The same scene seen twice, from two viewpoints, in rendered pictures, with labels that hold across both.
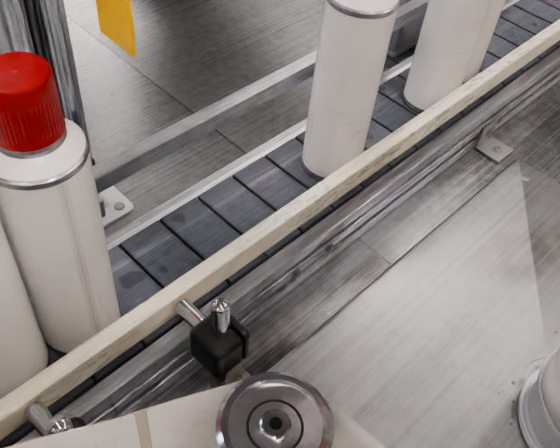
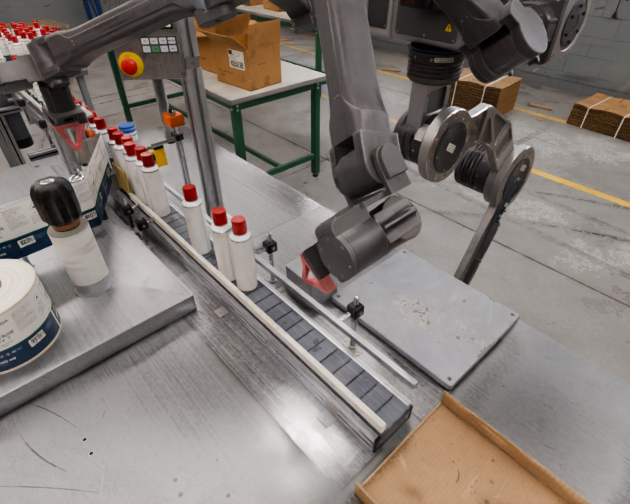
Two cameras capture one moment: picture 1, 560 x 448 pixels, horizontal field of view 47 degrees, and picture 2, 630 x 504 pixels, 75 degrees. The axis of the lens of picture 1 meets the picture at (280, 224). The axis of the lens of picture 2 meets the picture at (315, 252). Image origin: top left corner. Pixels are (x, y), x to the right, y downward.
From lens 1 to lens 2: 1.28 m
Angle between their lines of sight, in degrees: 67
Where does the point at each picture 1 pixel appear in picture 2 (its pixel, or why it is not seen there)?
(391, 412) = (117, 254)
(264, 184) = not seen: hidden behind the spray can
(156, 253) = (178, 221)
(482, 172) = (209, 306)
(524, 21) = (287, 319)
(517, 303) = (134, 281)
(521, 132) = (230, 324)
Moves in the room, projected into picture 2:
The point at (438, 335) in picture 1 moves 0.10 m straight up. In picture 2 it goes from (133, 264) to (122, 234)
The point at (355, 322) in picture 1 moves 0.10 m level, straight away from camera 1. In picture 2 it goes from (144, 250) to (173, 259)
